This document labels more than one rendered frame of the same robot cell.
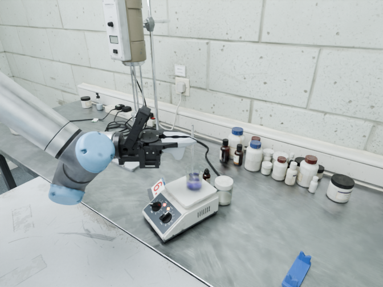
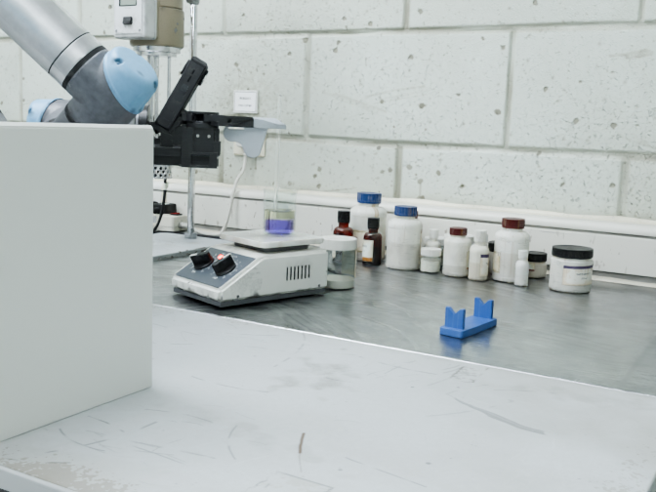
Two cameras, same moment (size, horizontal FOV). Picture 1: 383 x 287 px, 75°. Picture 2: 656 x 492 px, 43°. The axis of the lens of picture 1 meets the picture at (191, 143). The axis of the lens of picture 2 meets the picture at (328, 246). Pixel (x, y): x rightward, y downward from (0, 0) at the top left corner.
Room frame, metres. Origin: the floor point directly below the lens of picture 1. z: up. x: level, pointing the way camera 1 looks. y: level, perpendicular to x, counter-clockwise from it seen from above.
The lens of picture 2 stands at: (-0.66, 0.03, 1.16)
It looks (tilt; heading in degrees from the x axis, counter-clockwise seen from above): 8 degrees down; 355
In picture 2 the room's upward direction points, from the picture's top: 2 degrees clockwise
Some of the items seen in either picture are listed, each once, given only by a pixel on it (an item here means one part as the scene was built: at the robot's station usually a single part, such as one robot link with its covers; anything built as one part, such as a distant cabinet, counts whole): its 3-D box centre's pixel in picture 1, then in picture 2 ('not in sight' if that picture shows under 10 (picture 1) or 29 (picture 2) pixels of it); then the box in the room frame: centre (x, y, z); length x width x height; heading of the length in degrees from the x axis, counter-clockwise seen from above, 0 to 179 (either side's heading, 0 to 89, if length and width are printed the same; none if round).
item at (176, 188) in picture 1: (190, 188); (271, 237); (0.60, 0.00, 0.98); 0.12 x 0.12 x 0.01; 37
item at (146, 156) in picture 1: (139, 147); (182, 136); (0.58, 0.14, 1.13); 0.12 x 0.08 x 0.09; 91
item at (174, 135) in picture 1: (179, 143); not in sight; (0.60, 0.03, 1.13); 0.09 x 0.03 x 0.06; 93
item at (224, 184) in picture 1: (223, 190); (337, 263); (0.64, -0.10, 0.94); 0.06 x 0.06 x 0.08
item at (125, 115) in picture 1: (130, 114); (116, 214); (1.36, 0.36, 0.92); 0.40 x 0.06 x 0.04; 55
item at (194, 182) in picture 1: (194, 177); (280, 211); (0.59, -0.01, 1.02); 0.06 x 0.05 x 0.08; 14
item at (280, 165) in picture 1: (280, 167); (457, 251); (0.77, -0.33, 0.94); 0.05 x 0.05 x 0.09
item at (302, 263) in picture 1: (297, 270); (470, 316); (0.37, -0.25, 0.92); 0.10 x 0.03 x 0.04; 138
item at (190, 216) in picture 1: (183, 203); (257, 266); (0.58, 0.02, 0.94); 0.22 x 0.13 x 0.08; 127
